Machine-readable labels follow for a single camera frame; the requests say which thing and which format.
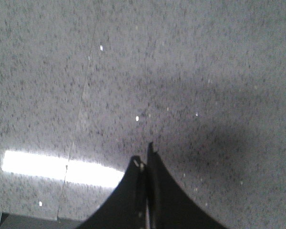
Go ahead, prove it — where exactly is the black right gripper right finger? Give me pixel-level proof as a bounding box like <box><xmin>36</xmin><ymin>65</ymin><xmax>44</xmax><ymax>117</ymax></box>
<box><xmin>146</xmin><ymin>142</ymin><xmax>226</xmax><ymax>229</ymax></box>

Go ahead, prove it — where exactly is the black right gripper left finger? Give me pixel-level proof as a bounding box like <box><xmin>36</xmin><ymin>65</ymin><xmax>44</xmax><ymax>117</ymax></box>
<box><xmin>77</xmin><ymin>156</ymin><xmax>147</xmax><ymax>229</ymax></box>

